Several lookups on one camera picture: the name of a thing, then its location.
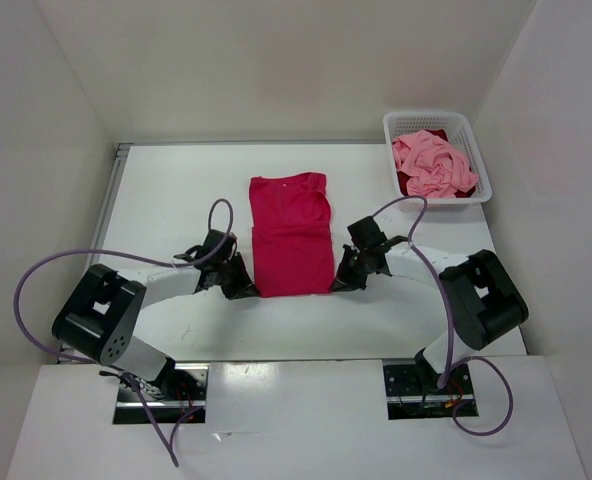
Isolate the magenta t-shirt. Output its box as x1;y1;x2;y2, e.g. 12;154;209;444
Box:
249;172;335;298

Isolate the light pink t-shirt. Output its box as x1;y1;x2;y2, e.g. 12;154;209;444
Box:
391;130;480;199

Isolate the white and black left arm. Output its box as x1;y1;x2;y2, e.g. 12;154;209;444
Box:
52;253;260;400

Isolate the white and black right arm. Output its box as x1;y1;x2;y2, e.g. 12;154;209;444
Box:
330;216;529;393

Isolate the dark red t-shirt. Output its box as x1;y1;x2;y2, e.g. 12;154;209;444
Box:
395;128;477;200

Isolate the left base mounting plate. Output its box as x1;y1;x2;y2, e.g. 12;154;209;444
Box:
113;363;210;425

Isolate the base mounting plate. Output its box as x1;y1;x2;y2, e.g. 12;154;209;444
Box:
113;363;210;425
382;359;478;420

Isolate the white plastic basket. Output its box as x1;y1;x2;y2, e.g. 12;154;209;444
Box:
383;110;492;208

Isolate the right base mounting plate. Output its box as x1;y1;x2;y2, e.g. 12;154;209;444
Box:
382;359;478;420

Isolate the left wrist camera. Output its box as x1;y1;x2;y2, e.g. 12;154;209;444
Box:
173;229;237;267

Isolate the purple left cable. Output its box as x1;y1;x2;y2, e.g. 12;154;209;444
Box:
13;198;240;469

